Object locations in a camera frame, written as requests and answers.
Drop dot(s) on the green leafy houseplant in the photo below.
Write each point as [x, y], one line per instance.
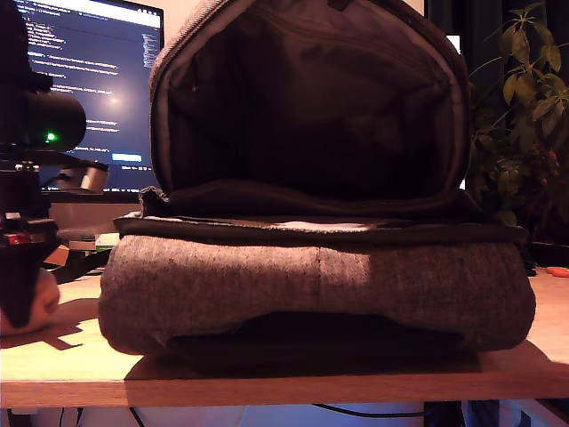
[524, 89]

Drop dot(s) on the grey fabric backpack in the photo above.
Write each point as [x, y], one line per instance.
[311, 284]

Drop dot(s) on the white and green box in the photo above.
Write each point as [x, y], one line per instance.
[104, 244]

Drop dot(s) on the orange scissors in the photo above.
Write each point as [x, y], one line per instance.
[558, 271]

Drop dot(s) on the monitor with white screen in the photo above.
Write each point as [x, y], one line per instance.
[454, 43]

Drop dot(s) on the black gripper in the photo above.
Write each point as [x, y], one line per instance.
[22, 195]

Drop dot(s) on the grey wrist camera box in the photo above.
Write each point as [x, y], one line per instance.
[93, 178]

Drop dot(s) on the monitor with dark code screen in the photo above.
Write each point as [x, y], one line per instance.
[124, 89]

